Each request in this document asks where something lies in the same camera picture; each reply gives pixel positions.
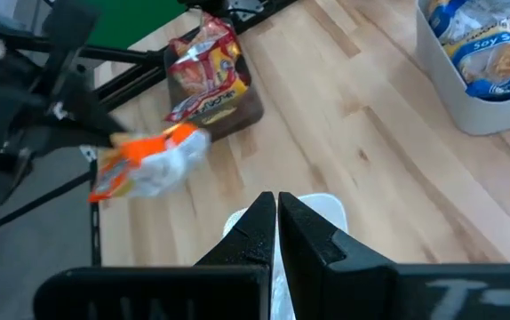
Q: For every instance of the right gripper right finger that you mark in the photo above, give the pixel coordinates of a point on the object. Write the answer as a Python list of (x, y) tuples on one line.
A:
[(348, 289)]

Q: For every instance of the orange Maruchan ramen pack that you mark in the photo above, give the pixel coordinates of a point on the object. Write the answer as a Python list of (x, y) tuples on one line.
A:
[(148, 151)]

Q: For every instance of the blue Maruchan ramen pack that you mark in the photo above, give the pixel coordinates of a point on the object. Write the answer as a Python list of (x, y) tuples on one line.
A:
[(459, 20), (495, 62)]

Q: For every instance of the dark grey bin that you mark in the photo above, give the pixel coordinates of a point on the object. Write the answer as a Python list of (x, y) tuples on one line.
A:
[(248, 120)]

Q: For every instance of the black metal table frame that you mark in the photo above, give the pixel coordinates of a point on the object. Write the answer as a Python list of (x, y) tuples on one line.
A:
[(130, 86)]

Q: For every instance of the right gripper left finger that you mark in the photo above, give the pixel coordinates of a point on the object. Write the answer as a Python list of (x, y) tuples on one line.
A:
[(219, 293)]

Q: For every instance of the white plastic bin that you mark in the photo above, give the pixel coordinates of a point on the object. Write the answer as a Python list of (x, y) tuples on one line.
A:
[(321, 209), (450, 102)]

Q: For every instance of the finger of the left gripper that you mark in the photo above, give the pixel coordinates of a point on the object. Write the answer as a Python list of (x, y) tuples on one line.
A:
[(77, 120)]

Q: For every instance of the green floor mat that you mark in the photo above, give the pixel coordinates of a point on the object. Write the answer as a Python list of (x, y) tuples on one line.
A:
[(135, 18)]

